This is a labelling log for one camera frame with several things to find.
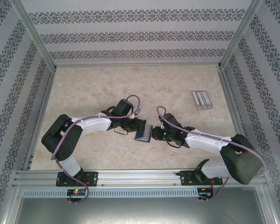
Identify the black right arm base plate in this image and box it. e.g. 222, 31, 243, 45
180, 170, 222, 187

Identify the aluminium table side rail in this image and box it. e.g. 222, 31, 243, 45
23, 69, 58, 171
218, 66, 241, 137

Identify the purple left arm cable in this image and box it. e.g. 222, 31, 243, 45
51, 94, 142, 205

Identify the grey metal shelf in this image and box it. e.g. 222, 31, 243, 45
15, 197, 268, 224

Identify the aluminium frame post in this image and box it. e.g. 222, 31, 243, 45
0, 183, 23, 224
10, 0, 58, 70
218, 0, 264, 70
258, 183, 280, 224

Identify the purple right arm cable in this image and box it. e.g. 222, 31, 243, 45
156, 106, 268, 203

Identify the clear acrylic tiered card stand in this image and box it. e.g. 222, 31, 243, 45
191, 90, 212, 112

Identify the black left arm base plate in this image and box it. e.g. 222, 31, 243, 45
56, 171, 99, 187

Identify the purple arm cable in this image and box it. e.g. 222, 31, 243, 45
156, 106, 268, 203
51, 94, 142, 205

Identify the aluminium mounting rail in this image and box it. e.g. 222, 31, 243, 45
14, 169, 269, 187

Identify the grey slotted cable duct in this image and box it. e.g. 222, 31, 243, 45
22, 189, 199, 198

